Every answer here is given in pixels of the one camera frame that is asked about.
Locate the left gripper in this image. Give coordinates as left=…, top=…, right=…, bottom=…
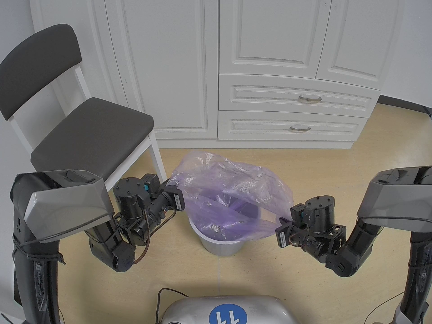
left=153, top=189, right=185, bottom=217

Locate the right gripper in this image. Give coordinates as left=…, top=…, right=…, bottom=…
left=275, top=223, right=309, bottom=249

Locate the purple plastic bag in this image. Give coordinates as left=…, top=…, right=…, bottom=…
left=168, top=149, right=294, bottom=242

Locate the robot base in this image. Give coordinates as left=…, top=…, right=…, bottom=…
left=159, top=295, right=299, bottom=324

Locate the white trash bin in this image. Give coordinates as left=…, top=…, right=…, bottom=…
left=189, top=211, right=245, bottom=257

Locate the white chair dark grey seat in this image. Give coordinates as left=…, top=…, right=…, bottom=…
left=0, top=24, right=173, bottom=196

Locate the white wardrobe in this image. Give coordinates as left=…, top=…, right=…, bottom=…
left=29, top=0, right=405, bottom=151

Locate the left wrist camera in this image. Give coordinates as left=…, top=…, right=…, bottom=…
left=141, top=173, right=161, bottom=198

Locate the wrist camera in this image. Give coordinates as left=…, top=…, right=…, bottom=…
left=290, top=204, right=306, bottom=224
left=141, top=173, right=161, bottom=198

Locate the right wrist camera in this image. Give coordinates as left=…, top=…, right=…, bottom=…
left=290, top=204, right=306, bottom=224

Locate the black cable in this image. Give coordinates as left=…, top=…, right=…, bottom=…
left=368, top=290, right=405, bottom=324
left=155, top=288, right=189, bottom=321

